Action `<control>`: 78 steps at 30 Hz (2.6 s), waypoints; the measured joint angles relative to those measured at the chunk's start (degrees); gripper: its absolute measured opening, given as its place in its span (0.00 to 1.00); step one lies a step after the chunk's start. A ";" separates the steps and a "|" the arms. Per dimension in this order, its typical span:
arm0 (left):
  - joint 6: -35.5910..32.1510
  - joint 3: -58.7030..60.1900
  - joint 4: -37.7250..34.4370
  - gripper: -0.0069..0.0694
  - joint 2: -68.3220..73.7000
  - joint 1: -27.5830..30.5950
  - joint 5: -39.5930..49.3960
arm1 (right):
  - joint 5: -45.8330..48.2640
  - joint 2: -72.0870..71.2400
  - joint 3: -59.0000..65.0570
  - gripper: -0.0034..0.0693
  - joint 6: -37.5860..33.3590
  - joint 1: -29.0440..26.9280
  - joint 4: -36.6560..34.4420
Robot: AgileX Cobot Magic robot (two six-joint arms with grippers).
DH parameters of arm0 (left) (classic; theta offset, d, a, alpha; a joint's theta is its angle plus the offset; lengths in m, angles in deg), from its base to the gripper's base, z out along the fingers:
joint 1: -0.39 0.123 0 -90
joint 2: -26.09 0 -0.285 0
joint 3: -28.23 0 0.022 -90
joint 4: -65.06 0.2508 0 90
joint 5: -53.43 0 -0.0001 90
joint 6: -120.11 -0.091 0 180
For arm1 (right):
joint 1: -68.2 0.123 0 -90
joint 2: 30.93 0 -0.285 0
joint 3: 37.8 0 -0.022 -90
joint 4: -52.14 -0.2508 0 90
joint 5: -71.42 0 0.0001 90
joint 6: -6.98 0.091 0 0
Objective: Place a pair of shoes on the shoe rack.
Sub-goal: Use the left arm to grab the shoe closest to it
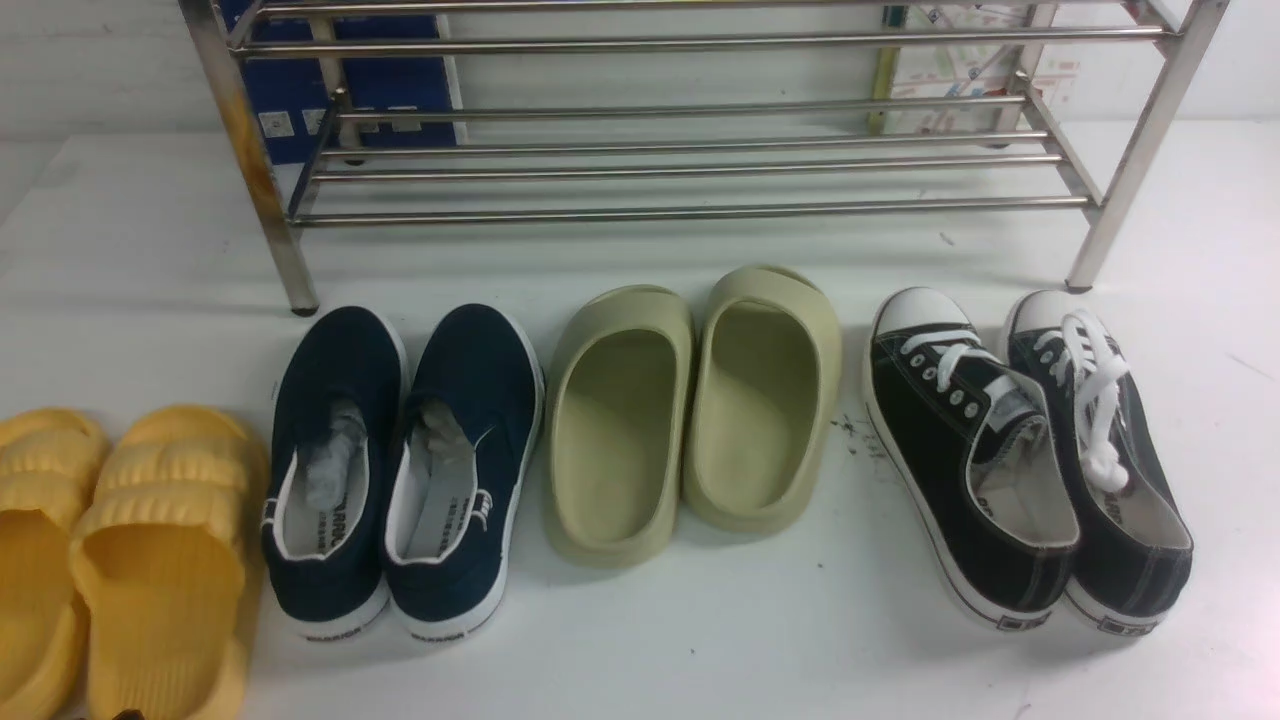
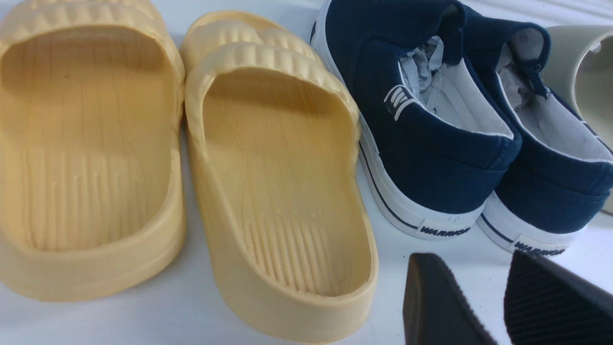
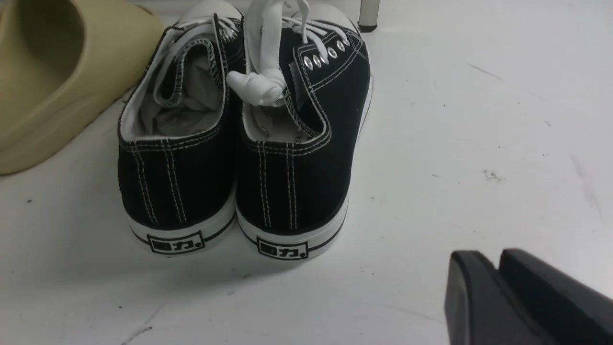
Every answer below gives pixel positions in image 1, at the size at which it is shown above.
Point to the navy canvas slip-on shoe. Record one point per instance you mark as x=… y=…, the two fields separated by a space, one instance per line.
x=334 y=422
x=471 y=423

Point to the stainless steel shoe rack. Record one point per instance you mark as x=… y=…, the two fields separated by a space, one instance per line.
x=296 y=30

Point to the left olive green foam slipper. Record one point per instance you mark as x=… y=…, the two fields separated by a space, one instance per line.
x=620 y=381

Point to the olive green foam slipper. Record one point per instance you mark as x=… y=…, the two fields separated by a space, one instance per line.
x=620 y=381
x=769 y=377

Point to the right olive green foam slipper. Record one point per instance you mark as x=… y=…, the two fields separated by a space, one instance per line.
x=769 y=377

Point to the left black canvas lace-up sneaker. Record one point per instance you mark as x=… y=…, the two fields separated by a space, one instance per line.
x=973 y=442

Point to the black canvas lace-up sneaker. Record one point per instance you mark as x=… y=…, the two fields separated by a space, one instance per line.
x=973 y=442
x=1136 y=551

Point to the blue cardboard box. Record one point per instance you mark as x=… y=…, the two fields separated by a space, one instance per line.
x=289 y=96

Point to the white printed cardboard box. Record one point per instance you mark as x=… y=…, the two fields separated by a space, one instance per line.
x=964 y=70

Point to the right yellow ridged slipper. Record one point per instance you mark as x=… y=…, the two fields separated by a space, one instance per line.
x=167 y=560

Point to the yellow ridged slipper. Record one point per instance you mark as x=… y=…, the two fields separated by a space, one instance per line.
x=167 y=560
x=51 y=457

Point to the right black canvas lace-up sneaker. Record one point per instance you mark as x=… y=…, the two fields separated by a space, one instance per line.
x=1136 y=551

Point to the left yellow ridged slipper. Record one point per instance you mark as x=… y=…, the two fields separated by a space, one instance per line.
x=51 y=457

